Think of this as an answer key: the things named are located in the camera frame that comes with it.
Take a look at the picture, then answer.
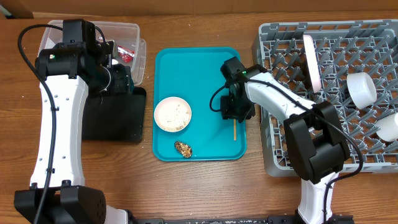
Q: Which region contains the red silver wrapper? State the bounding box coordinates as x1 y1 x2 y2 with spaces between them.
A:
117 45 135 63

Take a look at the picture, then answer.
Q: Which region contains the pink bowl with crumbs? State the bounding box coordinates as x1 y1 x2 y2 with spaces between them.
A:
154 96 192 133

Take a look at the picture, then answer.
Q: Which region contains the brown food scrap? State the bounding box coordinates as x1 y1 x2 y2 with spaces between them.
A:
174 141 193 158

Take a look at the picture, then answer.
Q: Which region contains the grey-blue bowl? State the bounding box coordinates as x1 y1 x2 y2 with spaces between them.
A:
346 72 377 110

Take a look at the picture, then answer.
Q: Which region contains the white cup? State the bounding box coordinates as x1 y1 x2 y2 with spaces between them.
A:
376 113 398 142

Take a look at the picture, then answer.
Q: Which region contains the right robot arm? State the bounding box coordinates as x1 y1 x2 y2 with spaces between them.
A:
219 58 350 223

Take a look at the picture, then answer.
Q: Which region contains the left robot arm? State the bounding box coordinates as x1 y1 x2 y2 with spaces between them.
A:
14 40 135 223

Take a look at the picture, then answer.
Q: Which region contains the grey dishwasher rack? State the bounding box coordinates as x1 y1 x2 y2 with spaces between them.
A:
252 19 397 173

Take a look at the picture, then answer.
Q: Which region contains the clear plastic bin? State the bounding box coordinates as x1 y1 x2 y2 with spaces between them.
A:
37 21 146 86

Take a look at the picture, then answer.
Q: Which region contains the black tray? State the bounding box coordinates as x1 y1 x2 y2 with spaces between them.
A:
82 87 147 142

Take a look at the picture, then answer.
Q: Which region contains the teal plastic tray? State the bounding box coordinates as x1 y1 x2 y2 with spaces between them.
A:
152 47 247 162

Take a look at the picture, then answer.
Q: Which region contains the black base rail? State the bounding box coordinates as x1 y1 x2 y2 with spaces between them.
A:
127 211 355 224

